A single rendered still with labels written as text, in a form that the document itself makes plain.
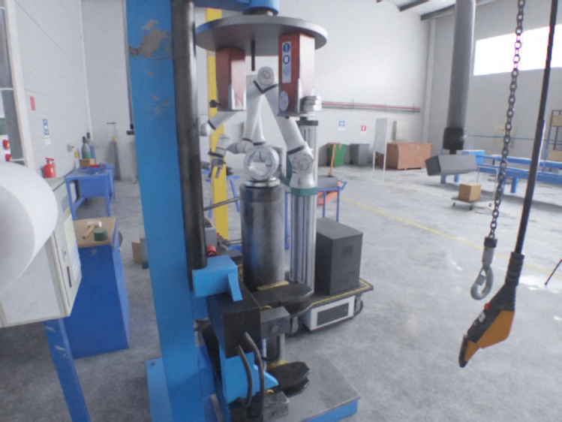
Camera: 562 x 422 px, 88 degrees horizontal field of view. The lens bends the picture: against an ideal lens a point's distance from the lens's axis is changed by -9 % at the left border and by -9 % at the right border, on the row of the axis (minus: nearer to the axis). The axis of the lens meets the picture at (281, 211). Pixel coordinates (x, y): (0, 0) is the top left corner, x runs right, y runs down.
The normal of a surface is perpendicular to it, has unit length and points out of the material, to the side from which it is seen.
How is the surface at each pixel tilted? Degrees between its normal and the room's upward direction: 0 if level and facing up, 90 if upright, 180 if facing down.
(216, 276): 90
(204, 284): 90
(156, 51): 90
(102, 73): 90
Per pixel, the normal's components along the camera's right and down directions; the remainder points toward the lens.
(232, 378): 0.41, 0.24
